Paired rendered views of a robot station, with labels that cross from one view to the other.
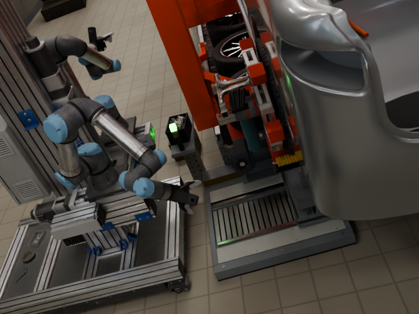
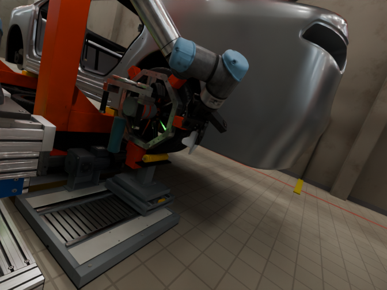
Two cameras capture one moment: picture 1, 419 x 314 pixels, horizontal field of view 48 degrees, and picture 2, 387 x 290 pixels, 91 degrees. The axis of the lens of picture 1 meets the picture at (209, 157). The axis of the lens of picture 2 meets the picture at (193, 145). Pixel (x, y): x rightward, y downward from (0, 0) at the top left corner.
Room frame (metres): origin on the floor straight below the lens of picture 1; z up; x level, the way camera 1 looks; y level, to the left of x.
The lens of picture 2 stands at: (1.38, 0.79, 0.98)
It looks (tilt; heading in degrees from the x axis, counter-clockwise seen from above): 11 degrees down; 290
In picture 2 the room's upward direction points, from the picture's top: 18 degrees clockwise
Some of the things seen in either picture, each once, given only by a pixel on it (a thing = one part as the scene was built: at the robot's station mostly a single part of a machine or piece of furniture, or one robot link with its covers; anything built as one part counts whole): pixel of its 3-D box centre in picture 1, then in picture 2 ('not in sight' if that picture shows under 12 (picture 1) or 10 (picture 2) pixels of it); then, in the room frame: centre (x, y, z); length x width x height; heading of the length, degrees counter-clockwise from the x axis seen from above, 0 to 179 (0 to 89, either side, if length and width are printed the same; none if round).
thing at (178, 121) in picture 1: (179, 128); not in sight; (2.87, 0.12, 0.51); 0.20 x 0.14 x 0.13; 163
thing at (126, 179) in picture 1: (135, 179); (191, 61); (1.63, 0.32, 1.09); 0.11 x 0.11 x 0.08; 38
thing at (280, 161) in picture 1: (297, 156); (156, 157); (2.10, -0.46, 0.51); 0.29 x 0.06 x 0.06; 82
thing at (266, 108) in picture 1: (262, 101); (147, 109); (2.23, -0.38, 0.85); 0.54 x 0.07 x 0.54; 172
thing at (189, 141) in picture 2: (184, 209); (189, 142); (1.62, 0.18, 0.85); 0.06 x 0.03 x 0.09; 41
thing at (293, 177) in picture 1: (310, 165); (145, 171); (2.21, -0.55, 0.32); 0.40 x 0.30 x 0.28; 172
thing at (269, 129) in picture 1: (274, 131); (181, 122); (1.92, -0.34, 0.85); 0.09 x 0.08 x 0.07; 172
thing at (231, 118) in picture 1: (226, 116); (146, 99); (2.09, -0.16, 0.93); 0.09 x 0.05 x 0.05; 82
